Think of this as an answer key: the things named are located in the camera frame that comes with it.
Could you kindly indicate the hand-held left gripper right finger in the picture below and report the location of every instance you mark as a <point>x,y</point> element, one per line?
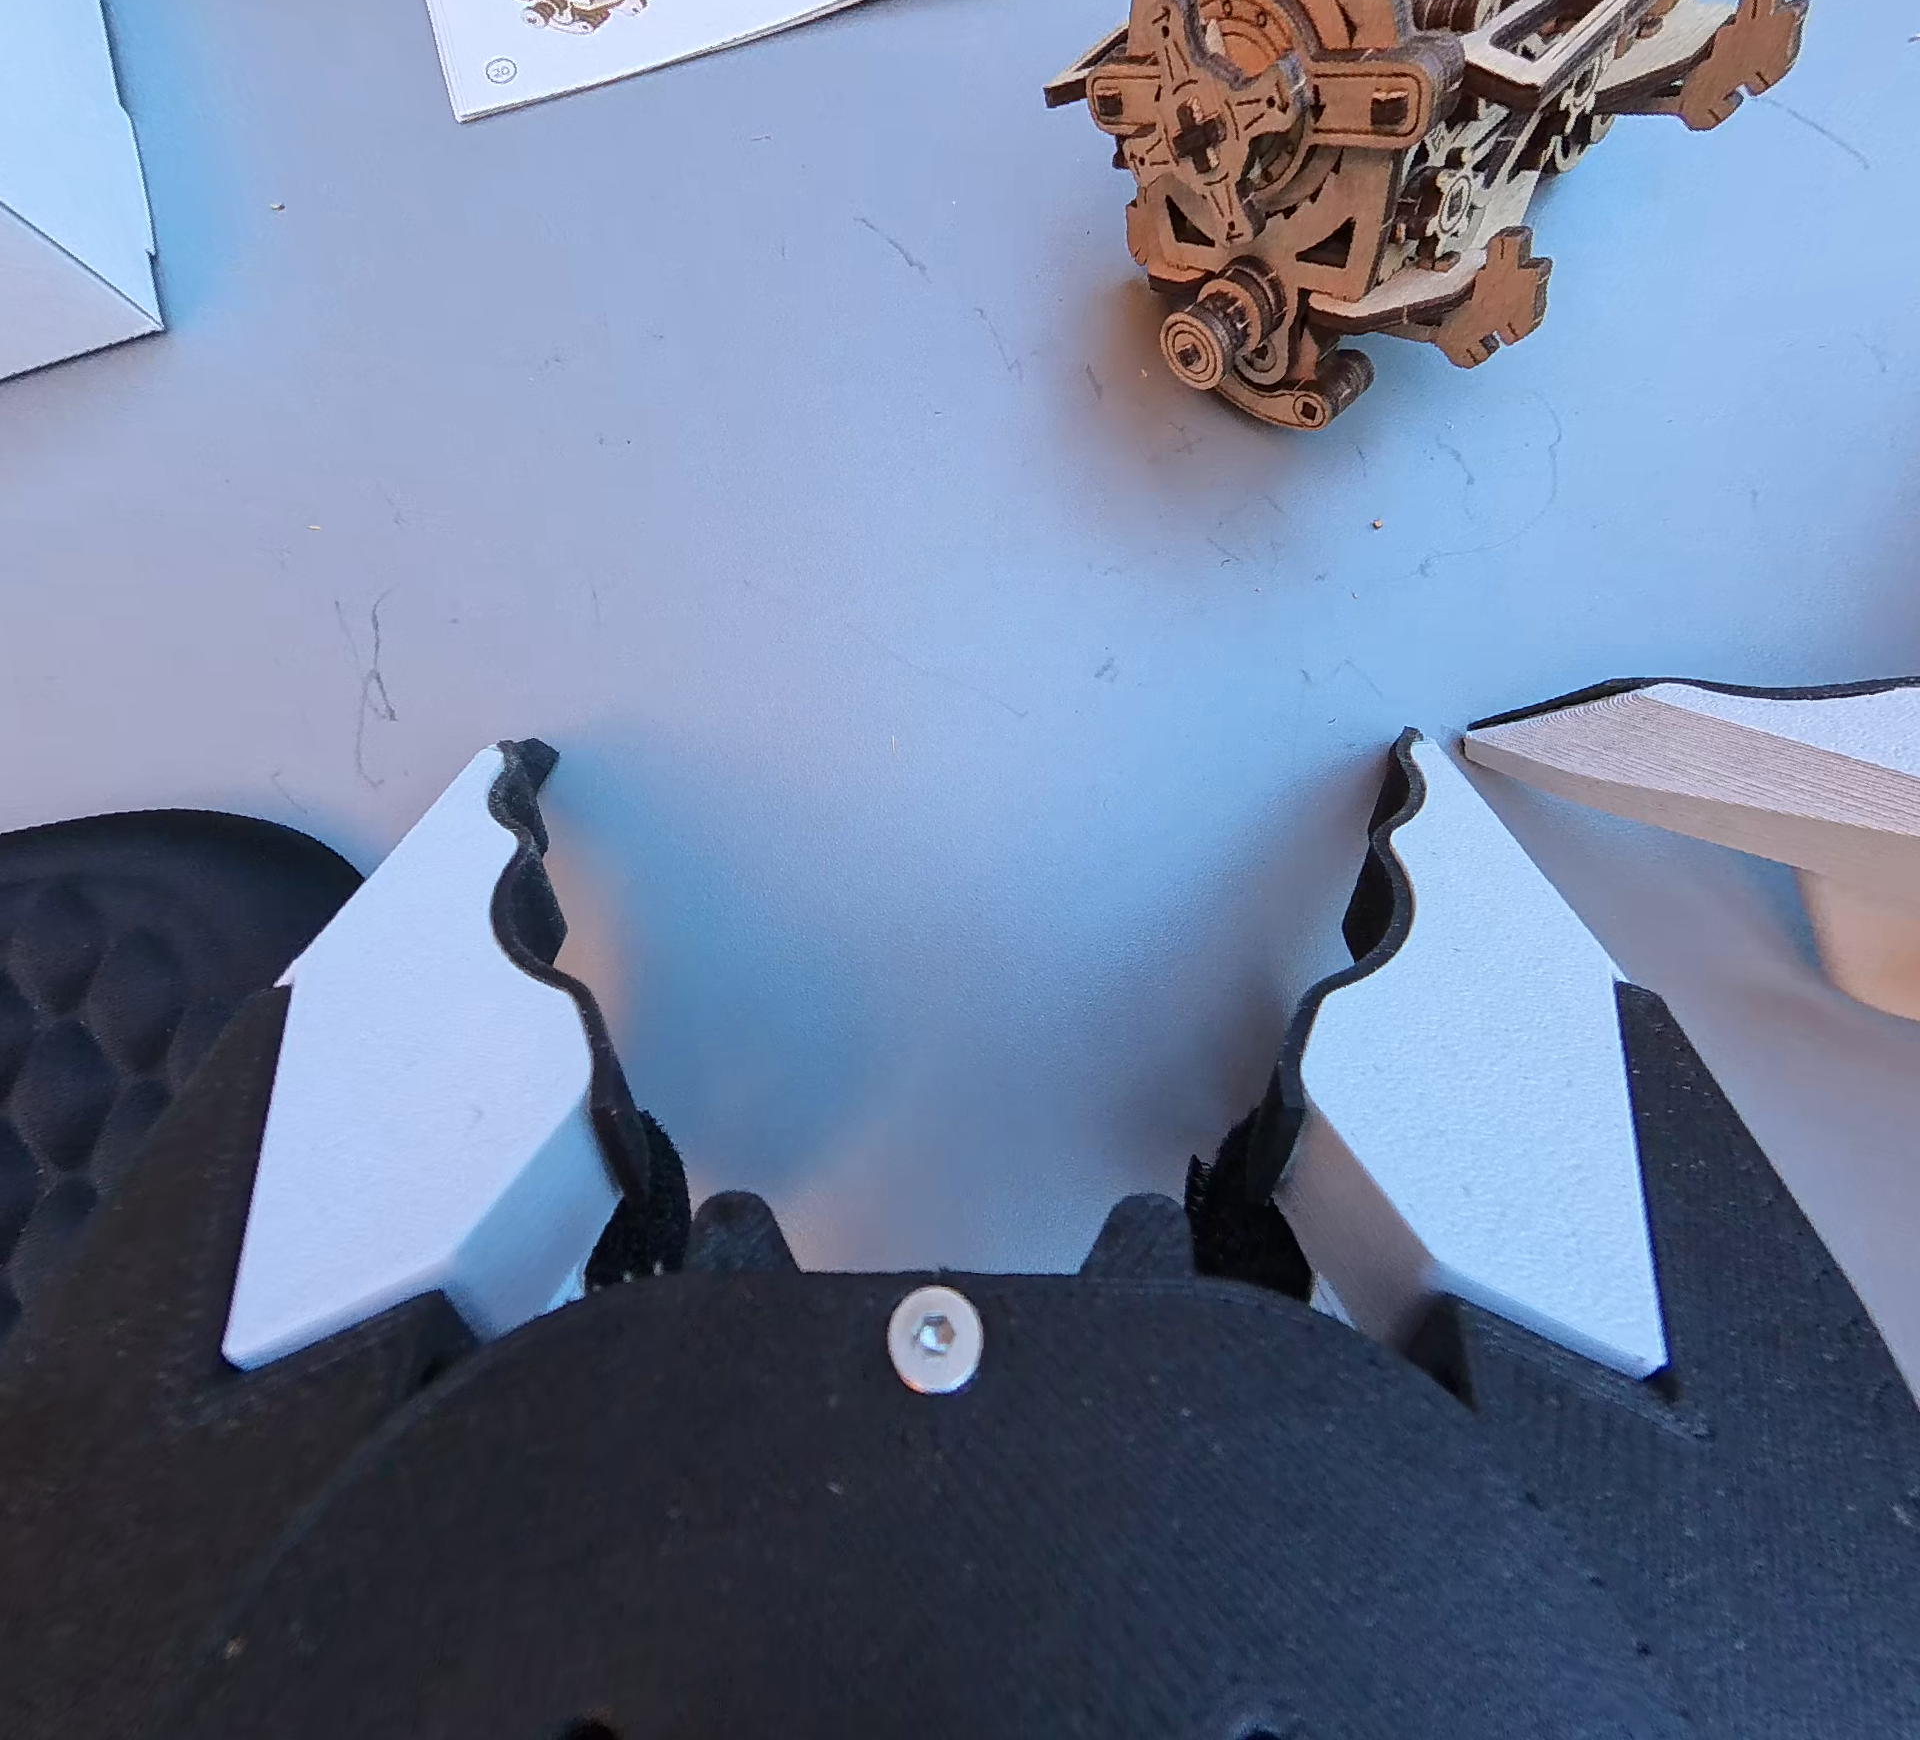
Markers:
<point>1469,1095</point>

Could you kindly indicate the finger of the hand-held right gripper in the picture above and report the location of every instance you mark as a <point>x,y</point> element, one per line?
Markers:
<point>1726,779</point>

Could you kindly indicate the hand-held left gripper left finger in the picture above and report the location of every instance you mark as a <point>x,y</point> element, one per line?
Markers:
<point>419,1095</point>

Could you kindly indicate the wooden mechanical model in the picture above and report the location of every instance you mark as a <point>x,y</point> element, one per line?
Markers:
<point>1244,105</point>

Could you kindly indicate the black honeycomb chair armrest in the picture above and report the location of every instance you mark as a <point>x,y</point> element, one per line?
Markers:
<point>91,991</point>

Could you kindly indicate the white cardboard tray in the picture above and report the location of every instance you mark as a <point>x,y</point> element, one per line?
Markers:
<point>61,121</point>

